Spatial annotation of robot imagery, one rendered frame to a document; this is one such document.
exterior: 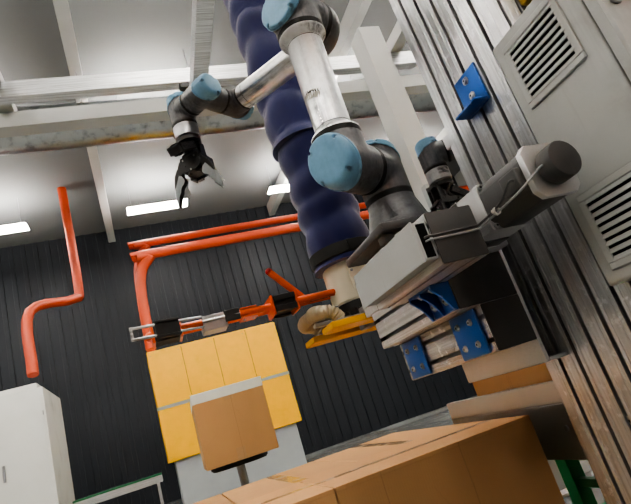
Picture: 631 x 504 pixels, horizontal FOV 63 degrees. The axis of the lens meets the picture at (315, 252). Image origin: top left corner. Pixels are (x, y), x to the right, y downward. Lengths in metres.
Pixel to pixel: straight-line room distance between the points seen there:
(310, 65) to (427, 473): 1.04
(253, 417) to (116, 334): 9.53
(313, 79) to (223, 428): 2.18
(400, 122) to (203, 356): 6.40
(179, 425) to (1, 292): 5.83
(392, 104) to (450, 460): 2.42
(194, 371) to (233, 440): 5.93
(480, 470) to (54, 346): 11.45
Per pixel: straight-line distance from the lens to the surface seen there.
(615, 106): 0.88
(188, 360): 8.91
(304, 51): 1.26
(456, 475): 1.49
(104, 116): 4.07
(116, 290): 12.61
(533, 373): 1.71
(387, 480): 1.41
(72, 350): 12.40
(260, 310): 1.54
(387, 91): 3.46
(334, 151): 1.09
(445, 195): 1.63
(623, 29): 0.89
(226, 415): 3.00
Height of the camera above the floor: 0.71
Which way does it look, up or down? 17 degrees up
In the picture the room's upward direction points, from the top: 18 degrees counter-clockwise
